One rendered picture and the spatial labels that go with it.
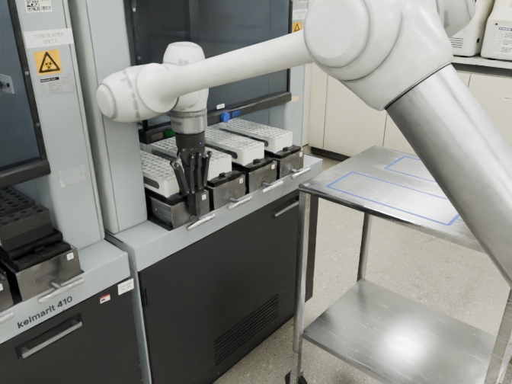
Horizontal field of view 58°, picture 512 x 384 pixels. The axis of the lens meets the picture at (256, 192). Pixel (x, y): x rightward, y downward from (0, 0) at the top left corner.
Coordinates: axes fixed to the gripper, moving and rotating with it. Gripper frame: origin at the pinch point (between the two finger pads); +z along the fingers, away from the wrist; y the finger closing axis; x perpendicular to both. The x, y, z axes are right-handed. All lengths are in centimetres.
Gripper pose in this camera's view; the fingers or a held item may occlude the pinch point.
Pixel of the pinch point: (194, 202)
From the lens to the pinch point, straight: 126.6
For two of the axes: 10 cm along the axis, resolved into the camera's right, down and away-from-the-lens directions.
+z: 0.0, 9.1, 4.2
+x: 7.5, 2.7, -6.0
